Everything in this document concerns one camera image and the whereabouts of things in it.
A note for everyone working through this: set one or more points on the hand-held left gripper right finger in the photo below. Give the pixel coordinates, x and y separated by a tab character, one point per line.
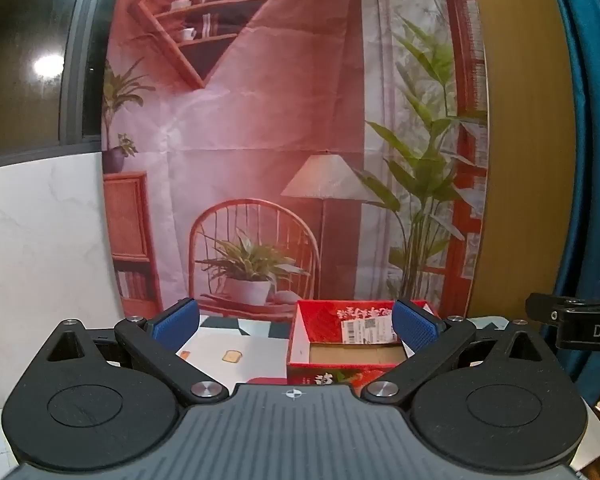
415	327

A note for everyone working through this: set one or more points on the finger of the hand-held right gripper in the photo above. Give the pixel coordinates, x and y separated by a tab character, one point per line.
590	325

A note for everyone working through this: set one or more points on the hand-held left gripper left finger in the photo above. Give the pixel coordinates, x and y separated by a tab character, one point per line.
172	325

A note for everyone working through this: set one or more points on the red strawberry print cardboard box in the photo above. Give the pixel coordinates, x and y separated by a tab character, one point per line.
320	320

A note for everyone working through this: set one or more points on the cartoon bear print tablecloth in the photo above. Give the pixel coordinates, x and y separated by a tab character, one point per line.
250	350

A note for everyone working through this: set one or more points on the tan wooden panel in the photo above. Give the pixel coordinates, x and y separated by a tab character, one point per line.
525	160

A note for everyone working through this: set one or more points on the blue curtain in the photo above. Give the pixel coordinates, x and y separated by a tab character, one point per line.
595	110

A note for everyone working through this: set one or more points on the printed room scene backdrop cloth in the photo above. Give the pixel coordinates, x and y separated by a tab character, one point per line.
280	110

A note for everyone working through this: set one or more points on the grey window frame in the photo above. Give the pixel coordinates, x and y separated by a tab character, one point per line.
80	60

